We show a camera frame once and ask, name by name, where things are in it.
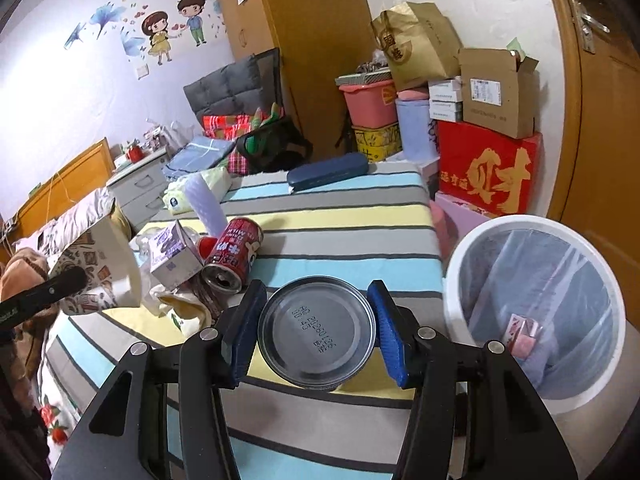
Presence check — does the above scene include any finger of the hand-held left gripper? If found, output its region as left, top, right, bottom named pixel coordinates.
left=0, top=266, right=89, bottom=333

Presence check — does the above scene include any printed paper cup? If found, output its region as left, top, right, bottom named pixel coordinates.
left=47, top=215, right=143, bottom=316

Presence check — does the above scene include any striped blanket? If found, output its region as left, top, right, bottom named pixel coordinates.
left=42, top=162, right=446, bottom=480

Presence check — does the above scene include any green patterned flat box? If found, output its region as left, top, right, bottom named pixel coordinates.
left=335, top=72, right=393, bottom=87

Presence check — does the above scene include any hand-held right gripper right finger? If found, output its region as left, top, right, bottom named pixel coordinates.
left=367, top=280, right=591, bottom=480

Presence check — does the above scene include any red drink can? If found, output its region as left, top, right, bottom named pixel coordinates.
left=201, top=217, right=264, bottom=295

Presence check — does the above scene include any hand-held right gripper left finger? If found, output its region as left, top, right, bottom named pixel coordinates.
left=50, top=280, right=268, bottom=480

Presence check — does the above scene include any white square box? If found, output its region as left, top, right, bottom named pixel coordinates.
left=420, top=157, right=441, bottom=196

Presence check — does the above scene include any pink plastic stool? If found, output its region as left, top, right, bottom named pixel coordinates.
left=430, top=202, right=453, bottom=261

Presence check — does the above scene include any lavender ribbed plastic bottle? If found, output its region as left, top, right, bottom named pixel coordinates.
left=184, top=172, right=231, bottom=237

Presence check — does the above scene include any blue folded cloth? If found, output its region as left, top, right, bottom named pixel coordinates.
left=162, top=136, right=236, bottom=181

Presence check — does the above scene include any brown paper bag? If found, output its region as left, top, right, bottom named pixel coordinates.
left=371, top=1, right=463, bottom=92

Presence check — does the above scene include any clear plastic bin liner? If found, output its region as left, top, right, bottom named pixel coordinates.
left=462, top=230, right=613, bottom=391

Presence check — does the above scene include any brown cardboard box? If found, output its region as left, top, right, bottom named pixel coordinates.
left=458, top=47, right=541, bottom=140

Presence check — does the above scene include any red box with gold print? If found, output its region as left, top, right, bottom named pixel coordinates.
left=437, top=120, right=543, bottom=218

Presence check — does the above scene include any pink plastic basket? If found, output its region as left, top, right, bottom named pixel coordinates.
left=338, top=79, right=401, bottom=128

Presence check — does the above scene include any plastic bottle with red cap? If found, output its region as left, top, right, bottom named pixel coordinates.
left=196, top=236, right=219, bottom=267

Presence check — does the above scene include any cartoon wall sticker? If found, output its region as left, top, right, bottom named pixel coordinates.
left=62, top=0, right=223, bottom=66

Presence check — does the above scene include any red plaid bag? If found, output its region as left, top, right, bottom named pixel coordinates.
left=202, top=102, right=283, bottom=141

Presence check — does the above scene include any wooden headboard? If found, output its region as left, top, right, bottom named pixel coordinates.
left=15, top=137, right=116, bottom=241

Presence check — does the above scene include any yellow patterned box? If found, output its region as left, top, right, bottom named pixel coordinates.
left=351, top=124, right=403, bottom=163

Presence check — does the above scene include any pale green tissue pack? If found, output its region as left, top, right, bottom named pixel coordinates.
left=162, top=167, right=233, bottom=213

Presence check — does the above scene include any metal door handle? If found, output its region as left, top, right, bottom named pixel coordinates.
left=570, top=0, right=611, bottom=53

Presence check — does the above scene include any brown fuzzy blanket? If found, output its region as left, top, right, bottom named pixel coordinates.
left=0, top=250, right=51, bottom=386

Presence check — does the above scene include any small white box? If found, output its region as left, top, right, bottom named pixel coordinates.
left=428, top=79, right=463, bottom=101
left=430, top=100, right=463, bottom=122

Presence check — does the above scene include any white purple milk carton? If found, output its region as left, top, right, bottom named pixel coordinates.
left=148, top=222, right=205, bottom=291

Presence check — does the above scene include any lavender round container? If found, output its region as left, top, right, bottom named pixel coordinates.
left=395, top=97, right=440, bottom=163

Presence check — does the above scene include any dark blue glasses case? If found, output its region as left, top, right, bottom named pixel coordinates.
left=286, top=152, right=369, bottom=195

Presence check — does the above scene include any silver tin can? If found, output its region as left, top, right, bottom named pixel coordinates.
left=256, top=276, right=377, bottom=393

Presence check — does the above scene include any wooden door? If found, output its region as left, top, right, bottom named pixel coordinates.
left=537, top=0, right=640, bottom=311

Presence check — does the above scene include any black bag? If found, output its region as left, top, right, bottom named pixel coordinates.
left=235, top=117, right=313, bottom=176

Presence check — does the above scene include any white round waste bin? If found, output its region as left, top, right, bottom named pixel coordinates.
left=442, top=215, right=627, bottom=415

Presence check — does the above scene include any grey quilted cushion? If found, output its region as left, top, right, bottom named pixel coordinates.
left=183, top=55, right=263, bottom=116

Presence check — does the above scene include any wooden wardrobe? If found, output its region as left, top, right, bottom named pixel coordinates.
left=210, top=0, right=381, bottom=146

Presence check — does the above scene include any floral quilt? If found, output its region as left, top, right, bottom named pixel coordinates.
left=15, top=187, right=116, bottom=261

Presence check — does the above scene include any cream bag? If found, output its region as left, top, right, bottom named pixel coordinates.
left=150, top=285, right=213, bottom=347

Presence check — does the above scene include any pink packet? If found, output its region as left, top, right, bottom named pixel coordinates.
left=507, top=312, right=543, bottom=358

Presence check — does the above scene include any white nightstand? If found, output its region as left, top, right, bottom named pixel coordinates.
left=106, top=147, right=173, bottom=223

